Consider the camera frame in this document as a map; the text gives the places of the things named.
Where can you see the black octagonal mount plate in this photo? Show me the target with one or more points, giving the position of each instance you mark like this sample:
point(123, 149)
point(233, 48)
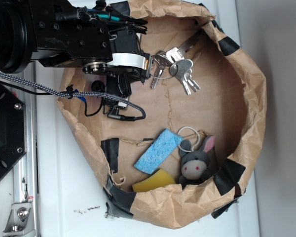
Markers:
point(12, 130)

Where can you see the silver keys bunch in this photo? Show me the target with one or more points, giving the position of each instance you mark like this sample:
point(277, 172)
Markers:
point(179, 67)

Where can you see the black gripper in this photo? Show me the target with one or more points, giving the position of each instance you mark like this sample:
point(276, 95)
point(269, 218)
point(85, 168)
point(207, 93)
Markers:
point(127, 57)

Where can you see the brown paper bag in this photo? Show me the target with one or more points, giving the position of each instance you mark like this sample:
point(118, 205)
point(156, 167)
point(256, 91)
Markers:
point(231, 105)

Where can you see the grey plush donkey toy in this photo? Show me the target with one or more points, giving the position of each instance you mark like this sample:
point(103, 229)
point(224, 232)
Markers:
point(195, 165)

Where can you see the blue sponge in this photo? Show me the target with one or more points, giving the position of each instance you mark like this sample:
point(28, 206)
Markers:
point(156, 154)

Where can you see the aluminium rail frame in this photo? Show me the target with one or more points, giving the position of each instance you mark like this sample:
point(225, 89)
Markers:
point(23, 220)

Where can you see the yellow sponge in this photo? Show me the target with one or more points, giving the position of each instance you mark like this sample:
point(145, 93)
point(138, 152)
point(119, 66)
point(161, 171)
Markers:
point(159, 179)

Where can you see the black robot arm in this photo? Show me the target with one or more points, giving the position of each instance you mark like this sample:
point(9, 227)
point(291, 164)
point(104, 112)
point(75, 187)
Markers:
point(101, 40)

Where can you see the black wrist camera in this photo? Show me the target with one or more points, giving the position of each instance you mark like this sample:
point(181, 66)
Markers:
point(117, 86)

